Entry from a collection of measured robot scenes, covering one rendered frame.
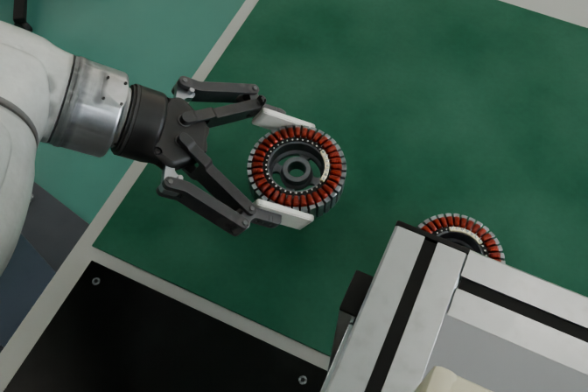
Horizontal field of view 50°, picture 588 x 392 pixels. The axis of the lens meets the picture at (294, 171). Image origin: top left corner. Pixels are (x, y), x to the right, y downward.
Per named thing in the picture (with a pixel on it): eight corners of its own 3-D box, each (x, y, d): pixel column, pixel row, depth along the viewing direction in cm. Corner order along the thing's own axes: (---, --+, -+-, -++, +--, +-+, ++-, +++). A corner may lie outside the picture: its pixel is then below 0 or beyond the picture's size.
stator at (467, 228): (478, 330, 71) (486, 320, 68) (388, 285, 74) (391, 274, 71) (510, 249, 76) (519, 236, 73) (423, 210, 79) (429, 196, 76)
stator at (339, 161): (245, 222, 71) (243, 207, 68) (251, 138, 77) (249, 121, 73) (345, 225, 71) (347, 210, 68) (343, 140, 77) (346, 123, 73)
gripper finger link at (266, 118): (251, 124, 74) (251, 119, 74) (303, 140, 77) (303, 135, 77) (262, 112, 72) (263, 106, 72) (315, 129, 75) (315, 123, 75)
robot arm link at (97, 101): (81, 36, 60) (143, 58, 62) (60, 86, 67) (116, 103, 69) (61, 115, 55) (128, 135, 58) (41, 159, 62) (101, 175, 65)
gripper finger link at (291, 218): (257, 198, 66) (256, 204, 66) (314, 214, 69) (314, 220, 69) (245, 208, 68) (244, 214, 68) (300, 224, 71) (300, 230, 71)
